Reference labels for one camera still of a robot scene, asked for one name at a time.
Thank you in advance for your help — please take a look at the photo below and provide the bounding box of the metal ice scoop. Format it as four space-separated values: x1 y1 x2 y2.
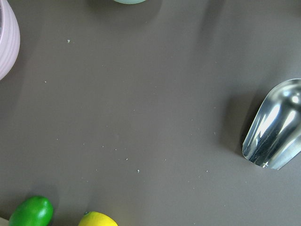
242 79 301 170

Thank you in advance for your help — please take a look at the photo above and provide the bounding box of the green bowl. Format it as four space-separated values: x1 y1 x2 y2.
114 0 146 5

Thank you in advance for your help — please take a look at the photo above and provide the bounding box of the yellow lemon near lime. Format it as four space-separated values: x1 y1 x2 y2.
78 211 118 226

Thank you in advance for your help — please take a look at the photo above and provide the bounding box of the green lime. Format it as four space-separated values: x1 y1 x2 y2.
8 195 54 226

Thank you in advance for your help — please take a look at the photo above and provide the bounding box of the pink bowl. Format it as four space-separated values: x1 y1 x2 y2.
0 0 20 80

